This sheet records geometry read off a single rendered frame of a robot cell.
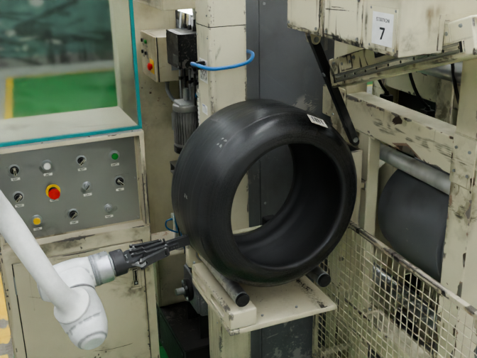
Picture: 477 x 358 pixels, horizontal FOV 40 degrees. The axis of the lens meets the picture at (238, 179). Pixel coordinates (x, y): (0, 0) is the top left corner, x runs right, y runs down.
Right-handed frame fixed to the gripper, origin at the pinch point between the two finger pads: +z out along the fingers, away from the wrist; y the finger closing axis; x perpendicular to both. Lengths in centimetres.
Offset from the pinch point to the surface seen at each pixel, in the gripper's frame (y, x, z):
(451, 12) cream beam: -38, -58, 71
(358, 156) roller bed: 17, -1, 74
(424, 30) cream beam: -37, -55, 63
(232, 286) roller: -6.6, 16.8, 12.3
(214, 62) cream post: 24, -44, 29
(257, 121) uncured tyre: -7.7, -33.0, 27.8
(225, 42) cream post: 24, -50, 34
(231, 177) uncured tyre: -12.8, -21.2, 15.6
